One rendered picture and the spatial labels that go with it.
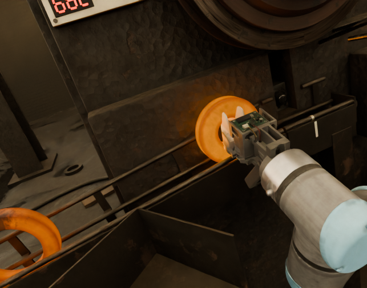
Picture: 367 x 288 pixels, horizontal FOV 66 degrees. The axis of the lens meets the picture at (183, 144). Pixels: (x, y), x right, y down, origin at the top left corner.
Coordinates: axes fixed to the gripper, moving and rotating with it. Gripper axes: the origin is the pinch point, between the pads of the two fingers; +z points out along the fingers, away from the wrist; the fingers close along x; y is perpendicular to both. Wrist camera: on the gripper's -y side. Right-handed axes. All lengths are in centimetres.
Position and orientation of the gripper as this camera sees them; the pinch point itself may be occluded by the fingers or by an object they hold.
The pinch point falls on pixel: (226, 122)
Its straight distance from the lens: 65.6
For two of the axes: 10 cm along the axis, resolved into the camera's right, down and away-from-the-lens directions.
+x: -9.1, 3.8, -1.6
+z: -3.6, -5.3, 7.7
